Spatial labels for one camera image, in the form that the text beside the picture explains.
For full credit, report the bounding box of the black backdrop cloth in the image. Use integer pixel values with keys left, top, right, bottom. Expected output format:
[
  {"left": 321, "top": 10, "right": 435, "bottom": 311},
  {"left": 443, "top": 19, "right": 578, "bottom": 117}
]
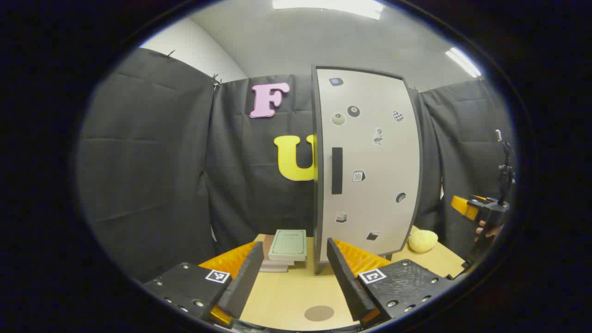
[{"left": 76, "top": 46, "right": 516, "bottom": 283}]

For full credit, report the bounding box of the long ceiling light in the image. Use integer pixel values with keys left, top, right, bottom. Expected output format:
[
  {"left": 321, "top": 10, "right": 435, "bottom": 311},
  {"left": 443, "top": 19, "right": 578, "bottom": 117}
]
[
  {"left": 445, "top": 47, "right": 481, "bottom": 78},
  {"left": 272, "top": 0, "right": 384, "bottom": 20}
]

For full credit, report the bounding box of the black door handle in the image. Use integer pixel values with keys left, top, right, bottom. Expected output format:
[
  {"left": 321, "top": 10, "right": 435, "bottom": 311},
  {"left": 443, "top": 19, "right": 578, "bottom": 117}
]
[{"left": 331, "top": 147, "right": 343, "bottom": 195}]

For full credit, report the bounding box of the white cabinet door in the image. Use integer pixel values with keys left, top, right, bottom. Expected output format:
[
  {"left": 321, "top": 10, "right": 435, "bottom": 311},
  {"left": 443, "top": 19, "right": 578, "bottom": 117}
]
[{"left": 317, "top": 68, "right": 420, "bottom": 257}]

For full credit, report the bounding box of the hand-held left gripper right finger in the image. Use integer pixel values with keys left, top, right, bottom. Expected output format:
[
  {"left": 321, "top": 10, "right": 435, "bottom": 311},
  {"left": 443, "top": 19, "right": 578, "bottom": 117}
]
[{"left": 327, "top": 237, "right": 456, "bottom": 327}]

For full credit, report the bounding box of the round brown coaster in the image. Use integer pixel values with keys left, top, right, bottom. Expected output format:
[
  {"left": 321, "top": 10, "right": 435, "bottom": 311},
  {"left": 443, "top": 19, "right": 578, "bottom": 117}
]
[{"left": 304, "top": 305, "right": 335, "bottom": 322}]

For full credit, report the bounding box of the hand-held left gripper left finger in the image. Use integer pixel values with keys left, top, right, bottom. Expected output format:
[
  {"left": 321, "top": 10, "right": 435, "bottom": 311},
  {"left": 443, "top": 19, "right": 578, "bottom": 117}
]
[{"left": 142, "top": 240, "right": 265, "bottom": 329}]

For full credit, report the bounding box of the dark grey cabinet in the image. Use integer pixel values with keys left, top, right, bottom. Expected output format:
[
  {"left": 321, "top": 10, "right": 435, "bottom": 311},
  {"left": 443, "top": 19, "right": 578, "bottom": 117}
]
[{"left": 311, "top": 65, "right": 424, "bottom": 276}]

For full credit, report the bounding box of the yellow bumpy soft ball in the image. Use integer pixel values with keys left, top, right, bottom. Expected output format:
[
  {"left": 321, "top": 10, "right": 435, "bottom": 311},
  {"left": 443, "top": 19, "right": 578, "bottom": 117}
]
[{"left": 408, "top": 230, "right": 438, "bottom": 253}]

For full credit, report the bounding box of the brown book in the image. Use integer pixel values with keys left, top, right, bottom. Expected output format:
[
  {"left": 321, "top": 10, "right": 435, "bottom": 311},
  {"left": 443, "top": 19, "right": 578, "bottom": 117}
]
[{"left": 262, "top": 235, "right": 296, "bottom": 267}]

